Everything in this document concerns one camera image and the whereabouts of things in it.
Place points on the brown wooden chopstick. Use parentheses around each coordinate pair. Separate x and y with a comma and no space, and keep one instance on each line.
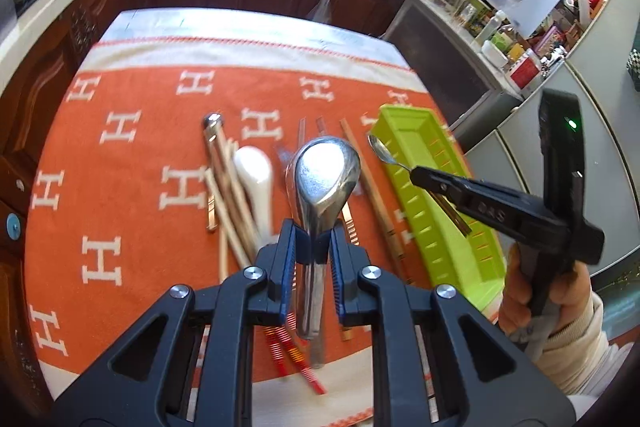
(397,253)

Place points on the person's right hand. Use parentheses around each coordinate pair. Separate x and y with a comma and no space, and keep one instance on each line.
(571,291)

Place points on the large steel serving spoon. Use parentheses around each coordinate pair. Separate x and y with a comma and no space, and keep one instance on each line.
(323,174)

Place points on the bamboo chopstick red striped end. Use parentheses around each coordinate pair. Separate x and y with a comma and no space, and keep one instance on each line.
(233,193)

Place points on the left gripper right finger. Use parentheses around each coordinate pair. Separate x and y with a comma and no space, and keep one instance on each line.
(436,360)

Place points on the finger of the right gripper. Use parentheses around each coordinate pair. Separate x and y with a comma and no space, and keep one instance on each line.
(507,211)

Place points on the dark wood kitchen cabinets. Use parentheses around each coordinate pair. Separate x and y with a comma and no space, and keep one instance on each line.
(37,85)

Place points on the steel teaspoon gold handle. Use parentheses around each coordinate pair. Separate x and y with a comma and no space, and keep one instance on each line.
(210,125)

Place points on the orange H-pattern cloth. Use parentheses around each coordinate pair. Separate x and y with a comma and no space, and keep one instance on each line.
(118,205)

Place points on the steel chopstick ridged end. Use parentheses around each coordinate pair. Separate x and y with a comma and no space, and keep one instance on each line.
(349,223)

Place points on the white ceramic soup spoon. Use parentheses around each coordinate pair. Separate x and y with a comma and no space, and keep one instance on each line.
(256,175)

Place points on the cream sleeve right forearm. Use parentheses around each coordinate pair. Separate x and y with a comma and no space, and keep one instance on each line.
(579,359)

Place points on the lime green utensil tray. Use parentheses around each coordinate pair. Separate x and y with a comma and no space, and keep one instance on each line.
(425,158)

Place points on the red white box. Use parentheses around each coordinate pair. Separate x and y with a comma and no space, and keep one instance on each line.
(523,71)

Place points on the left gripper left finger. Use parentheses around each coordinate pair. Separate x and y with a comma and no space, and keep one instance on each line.
(188,360)

